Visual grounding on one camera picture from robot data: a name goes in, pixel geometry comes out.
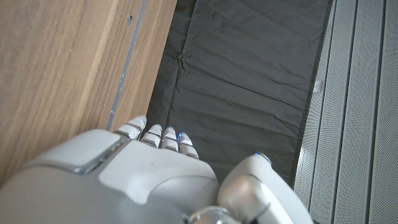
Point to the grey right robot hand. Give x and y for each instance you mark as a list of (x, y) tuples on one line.
[(130, 180)]

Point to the wooden table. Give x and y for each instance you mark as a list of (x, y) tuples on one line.
[(126, 65)]

